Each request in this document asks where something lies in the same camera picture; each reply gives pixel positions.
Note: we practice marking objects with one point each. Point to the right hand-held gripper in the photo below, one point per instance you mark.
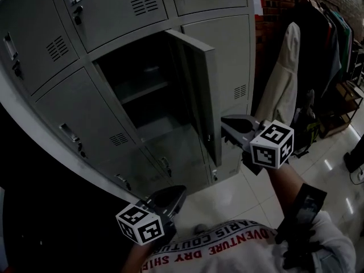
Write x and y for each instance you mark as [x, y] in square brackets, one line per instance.
[270, 146]

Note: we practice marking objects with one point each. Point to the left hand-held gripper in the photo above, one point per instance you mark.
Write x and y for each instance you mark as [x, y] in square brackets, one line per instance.
[139, 223]

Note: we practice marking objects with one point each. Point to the grey metal locker door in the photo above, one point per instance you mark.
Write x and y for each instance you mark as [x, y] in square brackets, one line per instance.
[196, 81]

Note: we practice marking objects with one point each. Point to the person's right forearm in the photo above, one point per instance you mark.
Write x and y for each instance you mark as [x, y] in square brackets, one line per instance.
[284, 189]

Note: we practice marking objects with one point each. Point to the person's left forearm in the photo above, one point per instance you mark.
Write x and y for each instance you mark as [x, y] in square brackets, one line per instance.
[139, 257]

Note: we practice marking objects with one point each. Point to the grey locker inner shelf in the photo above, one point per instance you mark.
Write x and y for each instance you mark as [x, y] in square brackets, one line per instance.
[142, 91]

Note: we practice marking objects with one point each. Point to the grey metal locker cabinet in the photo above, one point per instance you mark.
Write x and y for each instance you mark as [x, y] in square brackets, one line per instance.
[113, 10]

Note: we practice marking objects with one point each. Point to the grey shoe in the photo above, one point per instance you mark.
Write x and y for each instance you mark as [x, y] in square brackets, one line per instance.
[200, 228]

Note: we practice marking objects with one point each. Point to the beige hanging jacket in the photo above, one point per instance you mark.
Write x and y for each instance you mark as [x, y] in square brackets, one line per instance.
[284, 81]

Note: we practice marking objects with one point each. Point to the yellow-green black bag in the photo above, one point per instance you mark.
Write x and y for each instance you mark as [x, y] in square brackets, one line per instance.
[311, 132]

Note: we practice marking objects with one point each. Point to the white printed shirt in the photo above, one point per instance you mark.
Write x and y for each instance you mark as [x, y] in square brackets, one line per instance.
[241, 262]

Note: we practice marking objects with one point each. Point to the wooden shelf unit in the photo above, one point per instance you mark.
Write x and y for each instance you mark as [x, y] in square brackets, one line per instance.
[341, 107]

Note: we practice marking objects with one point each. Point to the row of hanging clothes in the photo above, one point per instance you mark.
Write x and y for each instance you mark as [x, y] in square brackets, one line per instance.
[327, 44]

